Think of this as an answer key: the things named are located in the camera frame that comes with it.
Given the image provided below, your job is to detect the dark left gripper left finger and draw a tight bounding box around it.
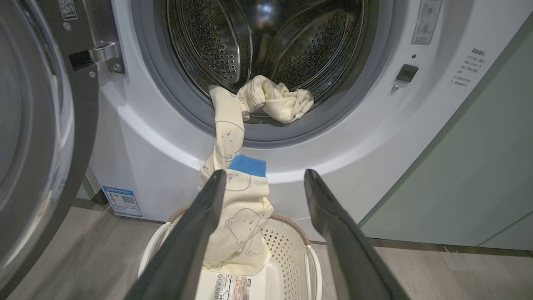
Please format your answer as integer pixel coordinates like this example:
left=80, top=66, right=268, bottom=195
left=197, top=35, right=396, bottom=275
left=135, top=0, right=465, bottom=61
left=124, top=169, right=228, bottom=300

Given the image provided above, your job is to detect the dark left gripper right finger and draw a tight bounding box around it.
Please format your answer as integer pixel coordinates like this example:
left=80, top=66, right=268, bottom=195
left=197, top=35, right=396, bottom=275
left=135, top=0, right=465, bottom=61
left=303, top=168, right=412, bottom=300

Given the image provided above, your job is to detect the cream bear-print garment blue trim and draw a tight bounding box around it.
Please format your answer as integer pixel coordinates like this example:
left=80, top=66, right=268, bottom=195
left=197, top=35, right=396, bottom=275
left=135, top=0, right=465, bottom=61
left=197, top=75, right=315, bottom=277

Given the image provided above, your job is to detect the black round washing machine door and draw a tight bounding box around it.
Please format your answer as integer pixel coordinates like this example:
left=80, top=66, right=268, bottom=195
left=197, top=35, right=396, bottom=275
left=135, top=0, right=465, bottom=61
left=0, top=0, right=126, bottom=299

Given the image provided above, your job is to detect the cream perforated laundry basket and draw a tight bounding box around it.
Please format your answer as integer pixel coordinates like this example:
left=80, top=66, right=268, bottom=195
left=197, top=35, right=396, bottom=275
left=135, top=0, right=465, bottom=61
left=137, top=206, right=324, bottom=300

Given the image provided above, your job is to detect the white basket barcode label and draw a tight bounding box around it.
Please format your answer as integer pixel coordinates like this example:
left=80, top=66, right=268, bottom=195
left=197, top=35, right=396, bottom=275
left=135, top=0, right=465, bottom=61
left=213, top=273, right=253, bottom=300

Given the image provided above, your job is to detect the white washing machine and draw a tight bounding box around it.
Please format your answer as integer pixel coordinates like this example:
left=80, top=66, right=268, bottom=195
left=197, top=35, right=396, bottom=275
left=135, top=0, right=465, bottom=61
left=85, top=0, right=533, bottom=243

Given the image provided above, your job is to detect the black door lock socket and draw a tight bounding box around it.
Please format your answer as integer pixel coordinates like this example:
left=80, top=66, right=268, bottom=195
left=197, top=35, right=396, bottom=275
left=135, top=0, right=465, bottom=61
left=395, top=63, right=419, bottom=83

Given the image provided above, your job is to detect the chrome door hinge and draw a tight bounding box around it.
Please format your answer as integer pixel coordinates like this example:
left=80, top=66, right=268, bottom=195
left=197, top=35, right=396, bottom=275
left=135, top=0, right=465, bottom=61
left=69, top=40, right=126, bottom=76

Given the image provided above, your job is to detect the blue energy label sticker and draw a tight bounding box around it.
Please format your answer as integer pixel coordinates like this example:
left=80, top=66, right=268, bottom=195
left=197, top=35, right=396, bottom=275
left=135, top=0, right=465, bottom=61
left=102, top=186, right=143, bottom=218

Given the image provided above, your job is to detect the pale green tall cabinet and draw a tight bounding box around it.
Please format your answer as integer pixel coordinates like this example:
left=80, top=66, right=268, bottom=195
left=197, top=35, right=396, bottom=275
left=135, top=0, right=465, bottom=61
left=359, top=24, right=533, bottom=251

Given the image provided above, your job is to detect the perforated steel washer drum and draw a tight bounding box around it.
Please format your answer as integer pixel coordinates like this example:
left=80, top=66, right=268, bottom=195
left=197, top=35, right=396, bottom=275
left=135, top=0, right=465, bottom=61
left=166, top=0, right=368, bottom=122

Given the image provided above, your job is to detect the grey warning label sticker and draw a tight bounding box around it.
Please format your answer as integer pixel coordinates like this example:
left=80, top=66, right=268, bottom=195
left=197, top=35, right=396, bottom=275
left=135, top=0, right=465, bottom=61
left=411, top=0, right=443, bottom=45

